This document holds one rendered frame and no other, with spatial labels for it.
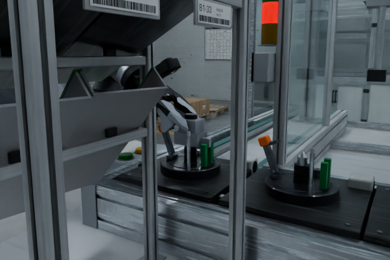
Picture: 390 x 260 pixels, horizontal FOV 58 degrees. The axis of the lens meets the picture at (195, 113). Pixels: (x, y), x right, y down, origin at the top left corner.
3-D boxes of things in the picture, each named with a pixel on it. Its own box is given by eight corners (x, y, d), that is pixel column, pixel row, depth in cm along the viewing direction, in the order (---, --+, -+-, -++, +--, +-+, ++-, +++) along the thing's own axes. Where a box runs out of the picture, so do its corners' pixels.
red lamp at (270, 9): (258, 23, 86) (259, 2, 85) (265, 24, 90) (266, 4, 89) (278, 22, 83) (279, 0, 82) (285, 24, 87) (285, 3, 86)
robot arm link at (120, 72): (138, 54, 90) (115, 54, 84) (150, 64, 89) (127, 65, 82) (126, 77, 94) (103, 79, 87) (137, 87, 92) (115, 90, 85)
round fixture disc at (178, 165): (148, 173, 80) (147, 164, 79) (181, 158, 92) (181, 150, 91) (201, 184, 73) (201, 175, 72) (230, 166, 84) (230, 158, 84)
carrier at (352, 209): (217, 209, 65) (218, 144, 63) (263, 173, 86) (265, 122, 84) (360, 246, 53) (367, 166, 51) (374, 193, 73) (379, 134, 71)
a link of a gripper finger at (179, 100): (195, 136, 87) (166, 114, 88) (208, 118, 84) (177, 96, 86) (191, 140, 84) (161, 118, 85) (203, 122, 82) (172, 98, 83)
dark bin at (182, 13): (31, 85, 55) (18, 42, 56) (101, 81, 65) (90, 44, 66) (130, -14, 37) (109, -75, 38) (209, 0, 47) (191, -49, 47)
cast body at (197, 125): (173, 143, 81) (173, 114, 80) (184, 140, 85) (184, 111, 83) (205, 149, 77) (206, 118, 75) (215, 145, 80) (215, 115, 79)
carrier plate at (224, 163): (116, 184, 78) (116, 174, 78) (177, 157, 99) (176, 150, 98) (210, 208, 66) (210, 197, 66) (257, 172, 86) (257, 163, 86)
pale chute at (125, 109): (32, 202, 60) (22, 180, 61) (99, 181, 69) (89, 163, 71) (93, 94, 43) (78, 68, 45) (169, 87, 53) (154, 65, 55)
